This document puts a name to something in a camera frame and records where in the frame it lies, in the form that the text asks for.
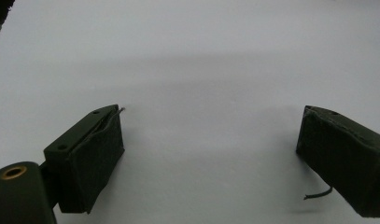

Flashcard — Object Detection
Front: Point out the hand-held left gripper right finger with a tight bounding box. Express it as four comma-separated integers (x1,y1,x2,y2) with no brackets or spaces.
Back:
295,105,380,218

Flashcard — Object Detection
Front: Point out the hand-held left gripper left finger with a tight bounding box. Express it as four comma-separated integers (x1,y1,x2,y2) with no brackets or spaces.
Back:
43,104,126,215

